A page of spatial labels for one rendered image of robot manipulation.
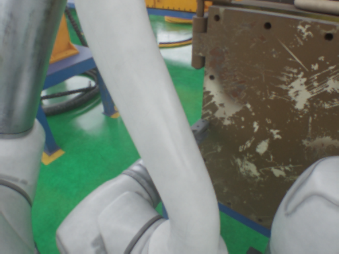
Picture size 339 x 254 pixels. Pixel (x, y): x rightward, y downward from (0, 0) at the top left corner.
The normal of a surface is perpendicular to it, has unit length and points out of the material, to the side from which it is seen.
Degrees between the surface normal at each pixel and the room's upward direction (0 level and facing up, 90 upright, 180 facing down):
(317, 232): 82
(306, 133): 90
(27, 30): 98
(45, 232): 0
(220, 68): 90
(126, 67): 65
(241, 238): 0
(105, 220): 14
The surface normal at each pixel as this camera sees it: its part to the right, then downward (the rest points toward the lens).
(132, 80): -0.01, 0.19
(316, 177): -0.75, -0.63
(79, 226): -0.11, -0.64
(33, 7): 0.50, 0.58
